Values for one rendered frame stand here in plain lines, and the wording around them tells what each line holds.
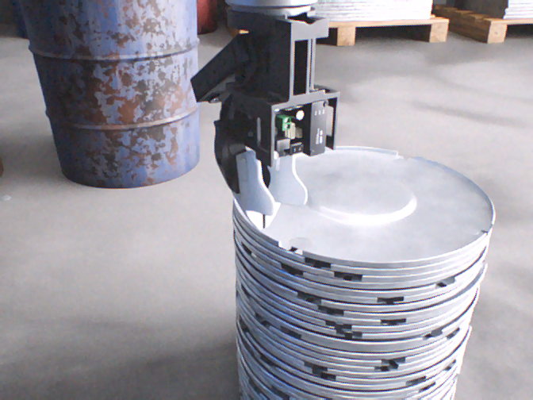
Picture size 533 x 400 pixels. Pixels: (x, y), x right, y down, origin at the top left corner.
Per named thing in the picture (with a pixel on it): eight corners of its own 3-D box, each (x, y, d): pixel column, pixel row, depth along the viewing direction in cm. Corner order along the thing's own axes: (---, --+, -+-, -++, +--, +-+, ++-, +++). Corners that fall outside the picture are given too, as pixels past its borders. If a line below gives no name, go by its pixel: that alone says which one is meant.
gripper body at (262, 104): (267, 176, 42) (268, 20, 37) (215, 144, 49) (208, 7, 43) (338, 155, 46) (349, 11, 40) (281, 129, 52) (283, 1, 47)
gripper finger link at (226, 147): (224, 198, 48) (220, 106, 44) (216, 192, 50) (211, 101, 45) (265, 186, 51) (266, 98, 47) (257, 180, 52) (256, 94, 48)
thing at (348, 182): (314, 137, 78) (314, 132, 78) (520, 185, 63) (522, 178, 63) (180, 211, 57) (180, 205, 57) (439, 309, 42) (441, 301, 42)
